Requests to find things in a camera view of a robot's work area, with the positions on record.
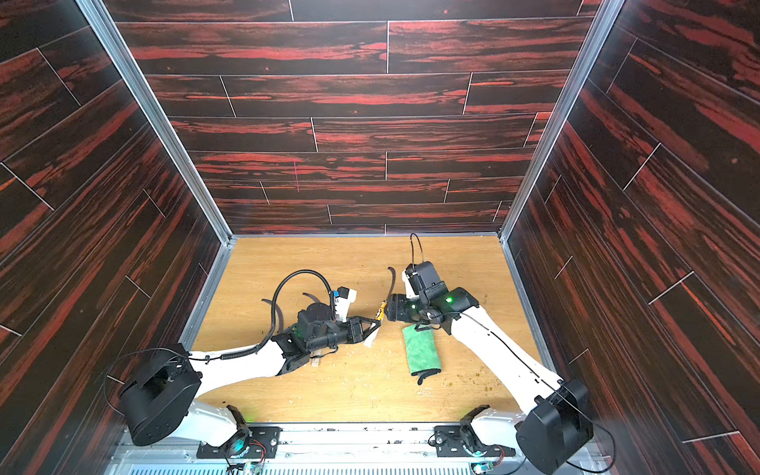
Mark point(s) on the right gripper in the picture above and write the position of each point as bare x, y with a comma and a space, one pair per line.
401, 307

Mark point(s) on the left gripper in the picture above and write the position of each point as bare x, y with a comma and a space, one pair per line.
376, 324

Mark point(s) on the small sickle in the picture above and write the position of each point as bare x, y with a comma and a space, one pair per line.
278, 328
316, 354
380, 314

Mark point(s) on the green and black rag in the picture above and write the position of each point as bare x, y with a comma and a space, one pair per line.
421, 351

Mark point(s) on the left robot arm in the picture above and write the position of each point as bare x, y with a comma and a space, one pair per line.
159, 400

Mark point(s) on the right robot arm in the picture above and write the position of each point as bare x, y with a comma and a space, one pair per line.
553, 425

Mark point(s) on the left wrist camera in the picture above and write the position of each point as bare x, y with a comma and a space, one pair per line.
344, 297

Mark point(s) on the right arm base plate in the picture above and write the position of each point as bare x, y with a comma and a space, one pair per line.
459, 441

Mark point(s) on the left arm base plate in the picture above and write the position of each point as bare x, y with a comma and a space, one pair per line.
258, 442

